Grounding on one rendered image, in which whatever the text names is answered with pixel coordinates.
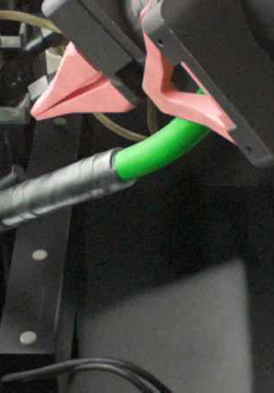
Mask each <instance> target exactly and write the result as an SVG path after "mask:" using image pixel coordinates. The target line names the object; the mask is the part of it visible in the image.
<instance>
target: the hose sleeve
mask: <svg viewBox="0 0 274 393"><path fill-rule="evenodd" d="M124 149H125V148H124V147H115V148H113V149H111V150H108V151H105V152H102V153H98V154H95V155H93V156H92V157H88V158H84V159H82V160H80V161H79V162H77V163H75V164H72V165H70V166H67V167H65V168H61V169H58V170H57V171H52V172H50V173H47V174H44V175H41V176H39V177H37V178H33V179H29V180H26V181H25V182H22V183H19V184H16V185H14V186H13V187H12V188H9V189H7V190H4V191H2V192H0V219H1V220H2V221H3V222H4V223H5V224H7V225H10V226H13V225H18V224H21V223H23V222H28V221H32V220H34V219H36V218H40V217H45V216H46V215H47V214H50V213H53V212H56V211H59V210H62V209H65V208H68V207H70V206H73V205H76V204H79V203H82V202H85V201H88V200H91V199H92V198H93V199H95V198H99V197H102V196H103V195H110V194H113V193H116V192H117V191H118V190H121V189H125V188H127V187H130V186H132V185H133V184H134V183H135V180H136V179H134V180H132V181H130V182H128V181H126V180H124V179H123V178H122V177H121V176H120V175H119V173H118V171H117V169H116V167H115V158H116V154H117V153H118V152H119V151H122V150H124Z"/></svg>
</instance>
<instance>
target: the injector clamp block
mask: <svg viewBox="0 0 274 393"><path fill-rule="evenodd" d="M92 139H93V136H92V121H91V112H71V113H67V114H63V115H60V116H56V117H51V118H44V119H41V120H38V119H36V125H35V129H34V134H33V139H32V148H31V152H30V157H29V162H28V167H27V172H26V177H27V180H29V179H33V178H37V177H39V176H41V175H44V174H47V173H50V172H52V171H57V170H58V169H61V168H65V167H67V166H70V165H72V164H75V163H77V162H79V161H80V160H82V159H84V158H88V157H90V155H91V147H92ZM85 205H86V201H85V202H82V203H79V204H76V205H73V206H70V207H68V208H65V209H62V210H59V211H56V212H53V213H50V214H47V215H46V216H45V217H40V218H36V219H34V220H32V221H28V222H23V223H21V224H20V226H18V227H15V231H16V237H15V242H14V247H13V252H12V257H11V271H10V274H9V280H8V285H7V287H4V286H3V285H1V284H0V299H1V305H2V317H1V326H0V390H1V393H67V391H68V383H69V374H66V375H60V376H56V377H53V378H47V379H36V380H31V381H27V382H21V381H20V380H16V381H13V382H2V381H1V379H2V377H3V376H4V375H7V374H11V373H16V372H22V371H29V370H34V369H37V368H44V367H46V366H50V365H53V364H55V363H59V362H63V361H72V360H76V359H82V350H83V333H84V324H85V315H86V297H87V288H88V279H87V265H86V253H85V239H84V226H83V221H84V213H85Z"/></svg>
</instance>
